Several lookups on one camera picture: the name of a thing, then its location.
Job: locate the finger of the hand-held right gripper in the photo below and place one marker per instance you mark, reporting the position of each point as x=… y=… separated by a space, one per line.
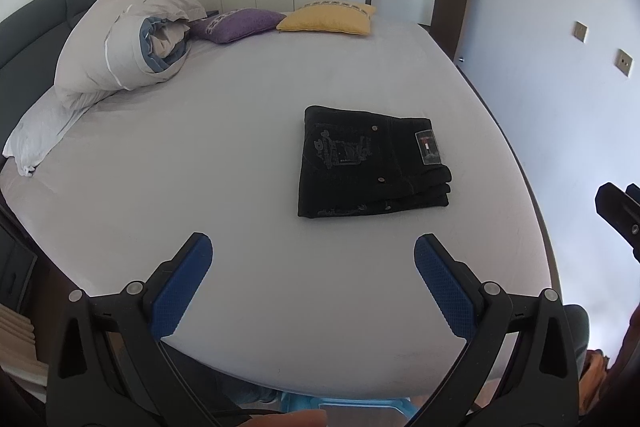
x=620 y=212

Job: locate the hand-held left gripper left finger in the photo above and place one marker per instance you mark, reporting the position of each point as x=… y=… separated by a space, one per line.
x=182 y=287

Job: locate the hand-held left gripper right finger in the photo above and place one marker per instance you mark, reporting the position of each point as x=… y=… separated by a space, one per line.
x=445 y=287

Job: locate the black denim pants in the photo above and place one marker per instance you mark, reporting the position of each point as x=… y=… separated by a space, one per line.
x=360 y=162

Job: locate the bed with white sheet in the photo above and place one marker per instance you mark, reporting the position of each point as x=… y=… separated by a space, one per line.
x=225 y=157

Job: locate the blue plastic stool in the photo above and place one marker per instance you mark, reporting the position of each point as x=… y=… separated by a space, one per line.
x=350 y=404

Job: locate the dark nightstand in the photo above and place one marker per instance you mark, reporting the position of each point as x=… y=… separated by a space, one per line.
x=15 y=262

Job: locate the beige slatted object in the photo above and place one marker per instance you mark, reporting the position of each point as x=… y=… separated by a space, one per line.
x=20 y=347

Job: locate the white pillow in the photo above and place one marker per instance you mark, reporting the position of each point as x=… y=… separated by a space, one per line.
x=40 y=132

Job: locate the rolled beige duvet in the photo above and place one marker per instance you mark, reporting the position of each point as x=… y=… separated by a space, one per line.
x=100 y=52

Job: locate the purple pillow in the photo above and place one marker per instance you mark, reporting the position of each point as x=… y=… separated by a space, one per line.
x=235 y=24

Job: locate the yellow pillow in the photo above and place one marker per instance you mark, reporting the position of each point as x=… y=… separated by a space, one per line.
x=325 y=19

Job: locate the grey headboard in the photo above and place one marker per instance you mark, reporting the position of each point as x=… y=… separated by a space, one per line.
x=45 y=12

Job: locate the square wall socket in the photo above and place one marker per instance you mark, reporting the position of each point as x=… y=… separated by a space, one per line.
x=624 y=63
x=580 y=32

